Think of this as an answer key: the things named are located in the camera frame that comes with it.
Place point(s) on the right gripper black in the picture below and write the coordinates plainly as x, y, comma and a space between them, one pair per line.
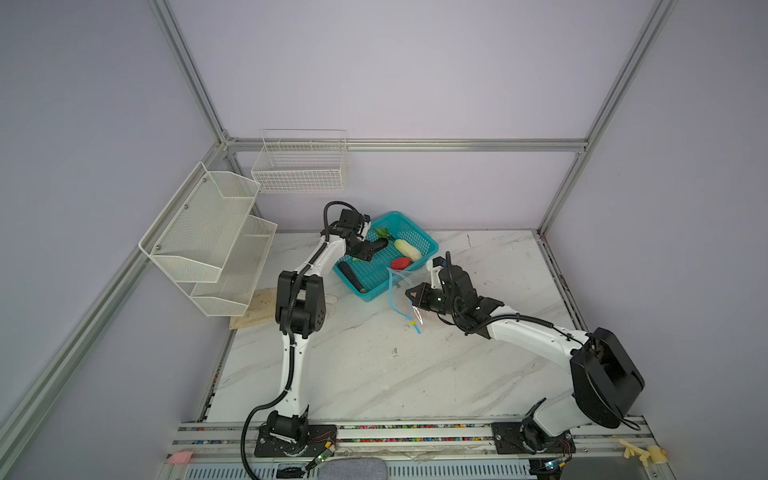
420, 299

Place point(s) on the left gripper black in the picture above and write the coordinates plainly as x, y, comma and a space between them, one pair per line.
366, 252

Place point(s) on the clear zip bag blue zipper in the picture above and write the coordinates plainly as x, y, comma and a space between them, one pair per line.
399, 281

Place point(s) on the teal plastic basket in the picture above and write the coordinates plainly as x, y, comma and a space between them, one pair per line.
373, 275

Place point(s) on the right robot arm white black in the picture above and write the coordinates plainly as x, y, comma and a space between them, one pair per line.
605, 382

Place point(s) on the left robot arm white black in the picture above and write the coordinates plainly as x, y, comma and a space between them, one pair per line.
301, 311

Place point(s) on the green leafy vegetable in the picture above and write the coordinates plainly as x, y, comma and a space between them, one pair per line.
383, 233

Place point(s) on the dark green cucumber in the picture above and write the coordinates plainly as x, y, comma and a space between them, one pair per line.
350, 275

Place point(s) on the red bell pepper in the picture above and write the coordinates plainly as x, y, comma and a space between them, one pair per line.
400, 263

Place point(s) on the white mesh two-tier shelf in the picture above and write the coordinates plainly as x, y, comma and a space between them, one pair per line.
209, 242

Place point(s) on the grey cloth pad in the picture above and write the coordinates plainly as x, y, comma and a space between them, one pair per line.
354, 469

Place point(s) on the beige tape scraps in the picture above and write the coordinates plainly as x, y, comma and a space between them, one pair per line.
652, 454

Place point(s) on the pink sponge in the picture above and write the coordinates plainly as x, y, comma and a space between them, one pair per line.
183, 457

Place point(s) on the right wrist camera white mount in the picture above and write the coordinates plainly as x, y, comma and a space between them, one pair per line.
435, 266

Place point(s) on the white wire wall basket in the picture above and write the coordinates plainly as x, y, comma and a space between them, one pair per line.
301, 161

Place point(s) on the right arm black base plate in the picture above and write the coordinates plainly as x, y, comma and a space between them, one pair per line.
527, 438

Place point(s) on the aluminium rail base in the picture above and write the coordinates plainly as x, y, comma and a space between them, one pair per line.
418, 449

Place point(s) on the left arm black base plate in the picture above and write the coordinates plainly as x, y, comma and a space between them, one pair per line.
314, 443

